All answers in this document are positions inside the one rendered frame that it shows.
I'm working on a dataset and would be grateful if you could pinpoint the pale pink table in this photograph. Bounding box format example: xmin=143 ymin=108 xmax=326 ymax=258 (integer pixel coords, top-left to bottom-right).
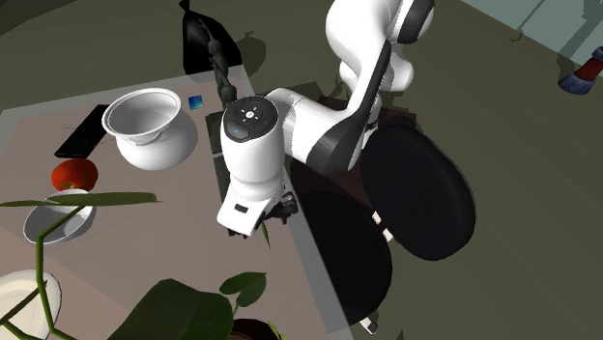
xmin=0 ymin=64 xmax=356 ymax=340

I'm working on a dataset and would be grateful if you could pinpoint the dark brown plant pot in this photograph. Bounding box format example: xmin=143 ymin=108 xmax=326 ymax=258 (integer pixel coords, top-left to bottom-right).
xmin=228 ymin=318 xmax=280 ymax=340

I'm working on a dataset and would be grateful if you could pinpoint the black office chair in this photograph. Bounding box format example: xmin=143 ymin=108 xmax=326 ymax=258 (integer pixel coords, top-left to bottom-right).
xmin=297 ymin=124 xmax=477 ymax=335

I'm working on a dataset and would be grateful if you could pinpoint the large white round pot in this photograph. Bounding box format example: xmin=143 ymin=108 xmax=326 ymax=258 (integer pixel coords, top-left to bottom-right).
xmin=100 ymin=87 xmax=199 ymax=172

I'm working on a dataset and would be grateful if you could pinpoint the broad-leaved green plant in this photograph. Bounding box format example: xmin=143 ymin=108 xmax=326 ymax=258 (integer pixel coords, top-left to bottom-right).
xmin=106 ymin=271 xmax=290 ymax=340

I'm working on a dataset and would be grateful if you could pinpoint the dark knobbly twisted stem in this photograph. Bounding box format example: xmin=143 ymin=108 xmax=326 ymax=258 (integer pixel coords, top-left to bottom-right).
xmin=199 ymin=17 xmax=240 ymax=113

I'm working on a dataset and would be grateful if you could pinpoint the black tied bag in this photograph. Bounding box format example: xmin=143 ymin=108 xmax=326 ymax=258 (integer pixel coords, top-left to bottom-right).
xmin=179 ymin=0 xmax=244 ymax=76

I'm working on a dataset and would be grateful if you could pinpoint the red apple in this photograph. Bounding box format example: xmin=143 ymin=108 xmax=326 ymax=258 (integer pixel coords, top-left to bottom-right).
xmin=50 ymin=157 xmax=100 ymax=192

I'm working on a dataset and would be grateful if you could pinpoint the black keyboard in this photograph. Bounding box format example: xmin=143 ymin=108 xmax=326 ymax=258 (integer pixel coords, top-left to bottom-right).
xmin=53 ymin=103 xmax=111 ymax=159

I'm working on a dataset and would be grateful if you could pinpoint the small white bowl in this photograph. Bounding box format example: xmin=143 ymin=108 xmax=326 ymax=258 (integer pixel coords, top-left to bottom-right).
xmin=22 ymin=188 xmax=98 ymax=245

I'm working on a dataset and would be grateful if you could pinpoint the thin-stemmed green plant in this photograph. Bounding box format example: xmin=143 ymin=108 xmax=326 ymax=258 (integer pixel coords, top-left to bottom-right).
xmin=0 ymin=190 xmax=159 ymax=340

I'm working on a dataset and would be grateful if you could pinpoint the white round planter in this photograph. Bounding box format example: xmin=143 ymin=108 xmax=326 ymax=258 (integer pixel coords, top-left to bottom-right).
xmin=0 ymin=269 xmax=63 ymax=340

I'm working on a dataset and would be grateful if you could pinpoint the red cylinder with blue base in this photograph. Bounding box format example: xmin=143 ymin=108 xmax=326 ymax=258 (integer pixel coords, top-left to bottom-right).
xmin=557 ymin=45 xmax=603 ymax=96

